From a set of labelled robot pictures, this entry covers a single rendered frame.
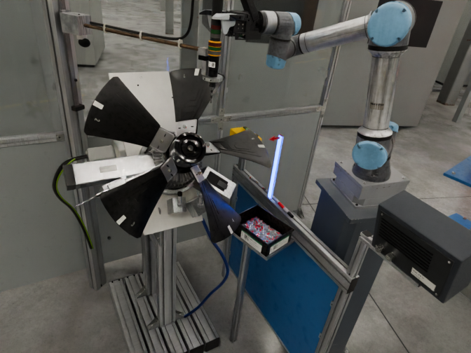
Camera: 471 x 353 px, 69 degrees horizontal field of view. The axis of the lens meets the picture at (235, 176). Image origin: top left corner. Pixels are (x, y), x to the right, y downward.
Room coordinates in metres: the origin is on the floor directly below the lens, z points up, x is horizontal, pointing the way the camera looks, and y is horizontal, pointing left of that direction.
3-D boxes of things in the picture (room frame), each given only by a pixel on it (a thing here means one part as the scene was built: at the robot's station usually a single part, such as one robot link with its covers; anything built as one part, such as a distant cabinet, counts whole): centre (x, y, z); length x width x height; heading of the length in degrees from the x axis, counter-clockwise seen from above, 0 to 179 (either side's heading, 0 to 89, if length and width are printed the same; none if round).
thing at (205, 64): (1.19, 0.13, 1.50); 0.09 x 0.07 x 0.10; 67
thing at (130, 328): (1.28, 0.34, 0.04); 0.62 x 0.45 x 0.08; 32
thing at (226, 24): (1.16, 0.09, 1.63); 0.09 x 0.03 x 0.06; 144
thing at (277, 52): (1.35, -0.11, 1.54); 0.11 x 0.08 x 0.11; 153
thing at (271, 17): (1.29, -0.04, 1.64); 0.08 x 0.05 x 0.08; 32
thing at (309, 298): (1.30, -0.24, 0.45); 0.82 x 0.02 x 0.66; 32
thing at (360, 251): (0.93, -0.47, 0.96); 0.03 x 0.03 x 0.20; 32
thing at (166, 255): (1.20, 0.29, 0.46); 0.09 x 0.05 x 0.91; 122
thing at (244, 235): (1.15, -0.13, 0.85); 0.22 x 0.17 x 0.07; 47
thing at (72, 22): (1.43, 0.70, 1.54); 0.10 x 0.07 x 0.09; 67
